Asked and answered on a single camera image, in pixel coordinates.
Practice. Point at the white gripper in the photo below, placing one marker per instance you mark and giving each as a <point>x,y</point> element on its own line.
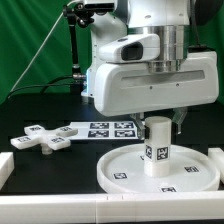
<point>131,88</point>

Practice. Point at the white round table top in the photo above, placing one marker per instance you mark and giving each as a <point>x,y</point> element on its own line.
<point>128,169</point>

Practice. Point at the white cross-shaped table base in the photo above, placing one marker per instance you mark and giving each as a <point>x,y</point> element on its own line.
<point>50,140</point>

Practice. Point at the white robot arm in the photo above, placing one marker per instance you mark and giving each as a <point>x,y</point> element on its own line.
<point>169,19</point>

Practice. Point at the white right fence block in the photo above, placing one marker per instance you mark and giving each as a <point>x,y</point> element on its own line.
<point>217,156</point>

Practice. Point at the white fence block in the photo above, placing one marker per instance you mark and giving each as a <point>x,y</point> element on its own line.
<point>217,156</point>
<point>6,167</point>

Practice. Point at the white marker plate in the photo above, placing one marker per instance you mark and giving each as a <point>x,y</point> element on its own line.
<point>108,130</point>

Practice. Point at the white front fence bar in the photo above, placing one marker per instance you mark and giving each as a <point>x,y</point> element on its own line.
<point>111,208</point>

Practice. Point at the green backdrop curtain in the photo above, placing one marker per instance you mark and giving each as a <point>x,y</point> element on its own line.
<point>34,45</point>

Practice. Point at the white left fence block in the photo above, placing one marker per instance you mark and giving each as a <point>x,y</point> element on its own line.
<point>6,167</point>

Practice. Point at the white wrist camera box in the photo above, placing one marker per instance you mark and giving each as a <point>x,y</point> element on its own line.
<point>131,48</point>

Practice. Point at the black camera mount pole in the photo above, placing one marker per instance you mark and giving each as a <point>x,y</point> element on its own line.
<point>77,15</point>

